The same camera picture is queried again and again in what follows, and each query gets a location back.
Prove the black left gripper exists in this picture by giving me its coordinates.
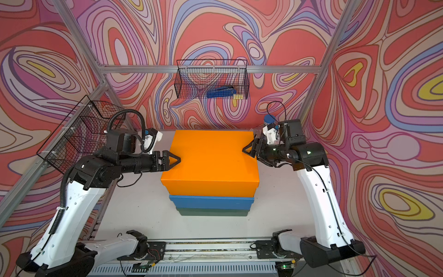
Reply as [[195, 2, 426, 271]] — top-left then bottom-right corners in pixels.
[[119, 149, 182, 175]]

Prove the orange shoebox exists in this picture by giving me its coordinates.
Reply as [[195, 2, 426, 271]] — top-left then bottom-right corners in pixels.
[[161, 130, 260, 197]]

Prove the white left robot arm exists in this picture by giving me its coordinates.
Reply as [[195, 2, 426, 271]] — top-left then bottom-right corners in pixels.
[[16, 150, 181, 277]]

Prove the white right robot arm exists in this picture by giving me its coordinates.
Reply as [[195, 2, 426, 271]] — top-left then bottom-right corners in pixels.
[[242, 136, 366, 268]]

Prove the clear jar blue lid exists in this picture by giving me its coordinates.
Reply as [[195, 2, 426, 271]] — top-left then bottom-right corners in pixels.
[[264, 114, 276, 125]]

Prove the yellow block in basket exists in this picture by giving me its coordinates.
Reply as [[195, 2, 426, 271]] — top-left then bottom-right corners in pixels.
[[232, 94, 244, 100]]

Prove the blue tool in basket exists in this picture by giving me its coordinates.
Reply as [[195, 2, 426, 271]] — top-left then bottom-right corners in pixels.
[[206, 86, 237, 98]]

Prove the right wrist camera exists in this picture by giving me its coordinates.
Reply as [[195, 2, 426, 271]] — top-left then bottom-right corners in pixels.
[[262, 119, 307, 148]]

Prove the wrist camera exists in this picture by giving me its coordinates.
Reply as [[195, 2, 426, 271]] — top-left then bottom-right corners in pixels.
[[103, 109, 163, 157], [262, 119, 307, 148]]

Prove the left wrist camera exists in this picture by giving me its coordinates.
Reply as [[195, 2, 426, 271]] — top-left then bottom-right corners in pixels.
[[103, 109, 163, 157]]

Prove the black wire basket back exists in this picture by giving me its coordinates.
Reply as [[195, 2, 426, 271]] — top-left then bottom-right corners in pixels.
[[174, 58, 250, 99]]

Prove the black wire basket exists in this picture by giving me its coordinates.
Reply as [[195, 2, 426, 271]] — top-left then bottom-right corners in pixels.
[[174, 58, 250, 99], [36, 96, 123, 174]]

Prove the black wire basket left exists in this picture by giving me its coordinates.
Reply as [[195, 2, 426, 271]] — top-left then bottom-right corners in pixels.
[[36, 96, 123, 174]]

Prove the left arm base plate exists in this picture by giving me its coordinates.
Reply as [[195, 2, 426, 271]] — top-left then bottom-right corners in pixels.
[[117, 241, 166, 262]]

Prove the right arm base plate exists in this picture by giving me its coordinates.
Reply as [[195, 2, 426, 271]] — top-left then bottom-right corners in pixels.
[[250, 240, 303, 260]]

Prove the aluminium front rail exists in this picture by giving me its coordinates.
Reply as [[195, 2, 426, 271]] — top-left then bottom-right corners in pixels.
[[65, 237, 357, 277]]

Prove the aluminium frame horizontal bar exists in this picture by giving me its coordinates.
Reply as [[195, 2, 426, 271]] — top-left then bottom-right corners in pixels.
[[99, 65, 321, 74]]

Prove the aluminium frame left diagonal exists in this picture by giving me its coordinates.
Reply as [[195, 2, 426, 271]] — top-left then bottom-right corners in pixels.
[[0, 80, 110, 227]]

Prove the aluminium frame right post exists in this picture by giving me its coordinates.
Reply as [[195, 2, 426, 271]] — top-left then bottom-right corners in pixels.
[[297, 0, 361, 123]]

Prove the aluminium frame post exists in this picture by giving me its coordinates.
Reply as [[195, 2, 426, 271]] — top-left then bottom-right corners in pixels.
[[53, 1, 123, 107], [297, 0, 361, 123]]

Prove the aluminium frame left post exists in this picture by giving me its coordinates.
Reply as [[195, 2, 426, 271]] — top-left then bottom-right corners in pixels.
[[53, 1, 123, 107]]

